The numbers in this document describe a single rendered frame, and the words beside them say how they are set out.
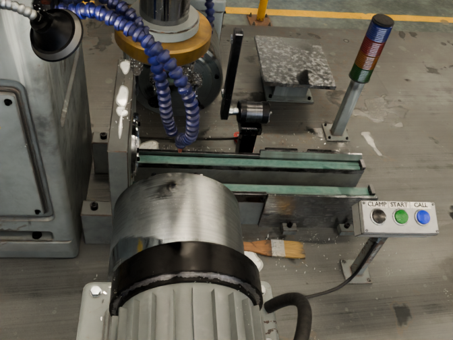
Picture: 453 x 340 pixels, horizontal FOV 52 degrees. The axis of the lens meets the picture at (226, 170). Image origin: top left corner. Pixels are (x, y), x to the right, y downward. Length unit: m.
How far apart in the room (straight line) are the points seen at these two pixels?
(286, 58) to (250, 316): 1.23
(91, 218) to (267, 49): 0.88
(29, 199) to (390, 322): 0.86
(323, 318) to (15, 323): 0.68
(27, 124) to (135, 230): 0.26
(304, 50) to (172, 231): 1.07
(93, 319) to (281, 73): 1.08
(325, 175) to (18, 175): 0.78
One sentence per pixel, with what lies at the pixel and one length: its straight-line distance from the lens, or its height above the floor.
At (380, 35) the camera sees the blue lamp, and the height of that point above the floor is 1.19.
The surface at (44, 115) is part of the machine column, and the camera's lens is 0.84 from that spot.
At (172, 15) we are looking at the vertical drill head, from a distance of 0.85.
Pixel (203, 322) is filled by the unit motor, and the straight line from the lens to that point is 0.50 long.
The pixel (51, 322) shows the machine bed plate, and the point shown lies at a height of 0.80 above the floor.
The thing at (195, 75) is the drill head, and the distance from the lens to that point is 1.23.
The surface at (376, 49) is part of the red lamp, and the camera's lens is 1.38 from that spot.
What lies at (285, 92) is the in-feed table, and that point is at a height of 0.82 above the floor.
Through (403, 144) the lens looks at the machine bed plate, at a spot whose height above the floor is 0.80.
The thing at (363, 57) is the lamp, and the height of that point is 1.11.
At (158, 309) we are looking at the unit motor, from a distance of 0.51.
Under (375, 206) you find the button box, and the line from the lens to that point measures 1.03.
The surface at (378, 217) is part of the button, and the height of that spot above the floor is 1.07.
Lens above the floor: 1.81
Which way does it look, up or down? 47 degrees down
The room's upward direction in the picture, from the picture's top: 12 degrees clockwise
